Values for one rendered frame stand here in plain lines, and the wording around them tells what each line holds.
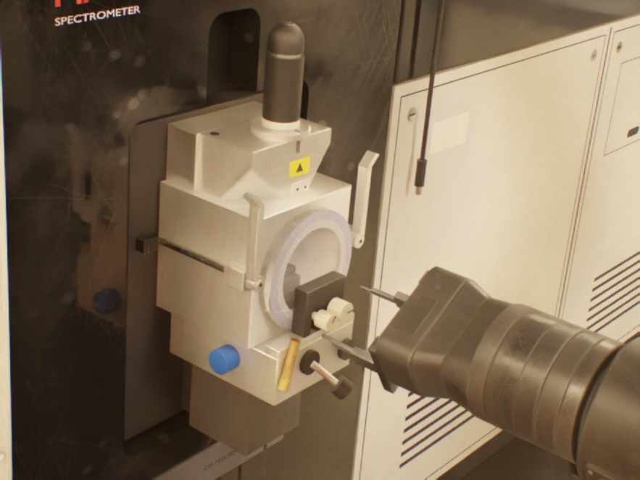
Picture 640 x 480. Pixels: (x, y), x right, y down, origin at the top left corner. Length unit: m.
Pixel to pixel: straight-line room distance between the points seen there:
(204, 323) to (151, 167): 0.11
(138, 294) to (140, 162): 0.10
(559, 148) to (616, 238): 0.26
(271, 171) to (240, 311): 0.10
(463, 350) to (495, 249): 0.53
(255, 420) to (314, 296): 0.12
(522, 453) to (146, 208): 0.82
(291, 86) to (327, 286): 0.14
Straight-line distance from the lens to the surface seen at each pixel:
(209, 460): 0.96
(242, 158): 0.77
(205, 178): 0.80
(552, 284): 1.40
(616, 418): 0.66
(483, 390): 0.70
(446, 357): 0.72
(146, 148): 0.80
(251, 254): 0.76
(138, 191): 0.80
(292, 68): 0.78
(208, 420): 0.89
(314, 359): 0.82
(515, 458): 1.51
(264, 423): 0.88
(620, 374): 0.67
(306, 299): 0.79
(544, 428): 0.69
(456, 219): 1.15
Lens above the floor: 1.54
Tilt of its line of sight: 23 degrees down
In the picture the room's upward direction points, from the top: 5 degrees clockwise
